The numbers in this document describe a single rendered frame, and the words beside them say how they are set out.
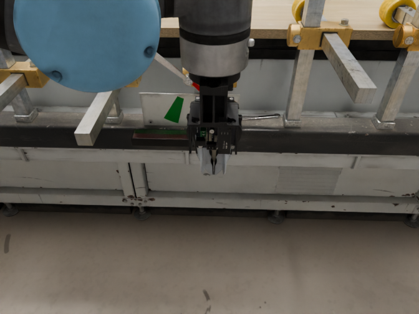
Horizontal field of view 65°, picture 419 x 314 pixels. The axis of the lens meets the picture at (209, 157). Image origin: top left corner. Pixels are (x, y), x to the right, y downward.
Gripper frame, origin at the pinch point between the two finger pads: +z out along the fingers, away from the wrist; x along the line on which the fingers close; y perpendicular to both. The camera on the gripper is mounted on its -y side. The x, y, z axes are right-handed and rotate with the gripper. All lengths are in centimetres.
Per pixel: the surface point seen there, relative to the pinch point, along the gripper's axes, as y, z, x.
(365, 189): -57, 61, 64
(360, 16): -63, -7, 44
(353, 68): -12.3, -13.5, 24.7
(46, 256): -33, 83, -71
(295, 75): -31.2, -2.7, 19.4
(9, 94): -22, -1, -49
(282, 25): -54, -7, 18
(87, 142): -4.9, -0.8, -24.4
